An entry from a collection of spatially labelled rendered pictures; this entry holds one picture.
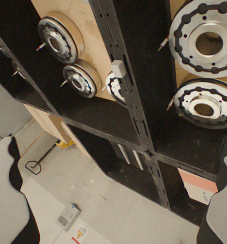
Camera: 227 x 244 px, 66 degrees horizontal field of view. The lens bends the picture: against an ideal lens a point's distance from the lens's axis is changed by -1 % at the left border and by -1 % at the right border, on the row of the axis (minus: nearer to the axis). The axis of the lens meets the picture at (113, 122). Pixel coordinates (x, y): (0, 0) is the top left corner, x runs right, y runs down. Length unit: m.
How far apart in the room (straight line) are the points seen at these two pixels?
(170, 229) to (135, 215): 0.59
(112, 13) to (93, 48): 0.21
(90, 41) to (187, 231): 3.26
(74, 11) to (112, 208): 3.40
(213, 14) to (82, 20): 0.23
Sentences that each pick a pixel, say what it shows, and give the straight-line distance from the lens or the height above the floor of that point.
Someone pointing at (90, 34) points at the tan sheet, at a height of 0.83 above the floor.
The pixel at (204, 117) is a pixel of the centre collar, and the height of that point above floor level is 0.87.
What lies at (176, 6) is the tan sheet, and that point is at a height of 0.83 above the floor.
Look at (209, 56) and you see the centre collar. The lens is 0.25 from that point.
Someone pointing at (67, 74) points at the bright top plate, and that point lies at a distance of 0.49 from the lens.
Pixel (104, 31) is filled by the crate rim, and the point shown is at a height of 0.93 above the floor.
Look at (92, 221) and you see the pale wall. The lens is 3.65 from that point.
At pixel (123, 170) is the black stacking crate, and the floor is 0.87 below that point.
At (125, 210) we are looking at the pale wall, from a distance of 3.52.
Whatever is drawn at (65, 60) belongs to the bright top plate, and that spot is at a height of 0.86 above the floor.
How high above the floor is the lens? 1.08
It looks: 25 degrees down
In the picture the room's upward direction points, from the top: 143 degrees counter-clockwise
